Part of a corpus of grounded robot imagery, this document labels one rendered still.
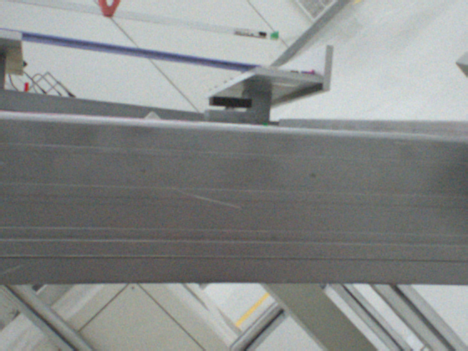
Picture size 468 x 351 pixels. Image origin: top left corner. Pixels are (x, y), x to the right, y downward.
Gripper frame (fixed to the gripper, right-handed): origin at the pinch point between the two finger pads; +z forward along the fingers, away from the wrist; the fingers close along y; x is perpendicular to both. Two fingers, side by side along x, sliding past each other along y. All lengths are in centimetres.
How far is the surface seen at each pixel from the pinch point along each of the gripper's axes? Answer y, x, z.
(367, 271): 102, 4, 31
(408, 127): 80, 17, 22
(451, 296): -41, 90, 49
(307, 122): 51, 19, 20
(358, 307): -37, 64, 52
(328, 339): 14, 37, 50
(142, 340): -45, 16, 62
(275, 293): 14, 28, 43
